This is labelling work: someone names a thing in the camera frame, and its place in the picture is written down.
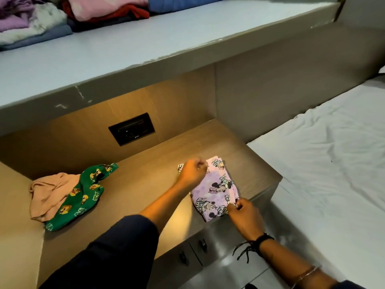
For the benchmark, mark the black thread wristband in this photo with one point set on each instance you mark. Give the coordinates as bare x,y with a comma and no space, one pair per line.
260,241

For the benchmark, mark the white floral garment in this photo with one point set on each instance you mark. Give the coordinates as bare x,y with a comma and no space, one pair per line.
42,22

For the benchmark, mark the person's left fingers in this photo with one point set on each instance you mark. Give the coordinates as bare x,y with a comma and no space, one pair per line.
201,167

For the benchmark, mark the white bed mattress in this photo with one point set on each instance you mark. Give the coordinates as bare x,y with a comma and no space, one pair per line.
330,165

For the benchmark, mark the wooden bedside cabinet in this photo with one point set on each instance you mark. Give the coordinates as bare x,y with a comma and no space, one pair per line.
144,183

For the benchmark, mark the person's left hand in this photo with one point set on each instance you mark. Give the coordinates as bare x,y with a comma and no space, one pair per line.
190,174

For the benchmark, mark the person's left forearm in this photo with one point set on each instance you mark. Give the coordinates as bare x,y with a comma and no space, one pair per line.
126,240

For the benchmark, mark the person's right forearm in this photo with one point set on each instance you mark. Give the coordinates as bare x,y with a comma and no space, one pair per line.
294,264

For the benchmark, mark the purple garment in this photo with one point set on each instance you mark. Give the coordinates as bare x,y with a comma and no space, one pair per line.
15,13

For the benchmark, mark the purple cartoon print cloth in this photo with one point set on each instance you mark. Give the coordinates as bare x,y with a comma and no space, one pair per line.
215,189

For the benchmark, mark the black wall socket panel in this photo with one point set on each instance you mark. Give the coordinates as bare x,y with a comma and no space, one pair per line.
131,129

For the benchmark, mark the person's right hand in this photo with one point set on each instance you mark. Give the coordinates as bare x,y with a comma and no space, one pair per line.
247,219

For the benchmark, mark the person's right fingers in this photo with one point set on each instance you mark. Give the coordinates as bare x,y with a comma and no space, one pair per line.
236,206

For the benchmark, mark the thin metal bangle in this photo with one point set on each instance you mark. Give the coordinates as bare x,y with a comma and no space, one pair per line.
303,275

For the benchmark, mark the pink garment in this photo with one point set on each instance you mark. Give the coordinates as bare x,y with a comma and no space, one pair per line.
105,5

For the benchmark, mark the bright blue garment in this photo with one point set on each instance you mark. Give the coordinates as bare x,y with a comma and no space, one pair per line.
180,2

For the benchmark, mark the light blue headboard ledge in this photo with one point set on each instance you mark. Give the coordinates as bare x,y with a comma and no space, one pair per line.
150,45

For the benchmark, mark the peach cloth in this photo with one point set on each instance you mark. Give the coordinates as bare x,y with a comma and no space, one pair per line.
49,195

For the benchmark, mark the black drawer knob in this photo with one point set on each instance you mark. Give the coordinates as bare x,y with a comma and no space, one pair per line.
203,245
183,258

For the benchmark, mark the dark navy garment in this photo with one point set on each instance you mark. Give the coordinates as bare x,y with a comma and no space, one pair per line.
96,24

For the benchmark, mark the green cartoon print cloth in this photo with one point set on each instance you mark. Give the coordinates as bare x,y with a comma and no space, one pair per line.
79,197

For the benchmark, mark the grey-blue folded garment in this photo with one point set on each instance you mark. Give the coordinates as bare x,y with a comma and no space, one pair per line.
45,37

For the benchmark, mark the red garment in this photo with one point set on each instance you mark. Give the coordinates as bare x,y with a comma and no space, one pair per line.
132,11

